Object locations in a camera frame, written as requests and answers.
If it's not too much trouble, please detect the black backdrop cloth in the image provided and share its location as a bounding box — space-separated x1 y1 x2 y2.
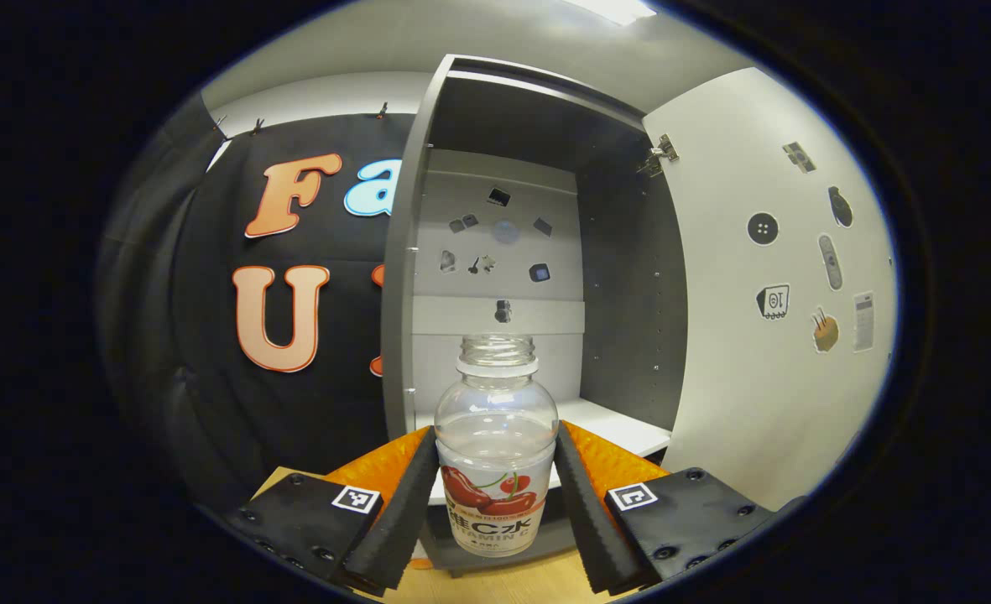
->
96 101 416 513

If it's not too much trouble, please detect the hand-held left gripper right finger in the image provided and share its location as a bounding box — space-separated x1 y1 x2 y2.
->
555 419 785 596

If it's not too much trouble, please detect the ceiling light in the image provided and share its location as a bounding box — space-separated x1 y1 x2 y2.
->
562 0 660 26

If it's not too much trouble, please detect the clear plastic bottle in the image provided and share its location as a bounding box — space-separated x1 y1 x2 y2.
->
434 333 560 558

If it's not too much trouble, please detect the grey cabinet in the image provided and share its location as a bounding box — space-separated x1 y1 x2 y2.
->
380 55 689 580

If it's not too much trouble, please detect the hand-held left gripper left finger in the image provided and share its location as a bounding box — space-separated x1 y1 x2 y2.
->
227 425 439 598

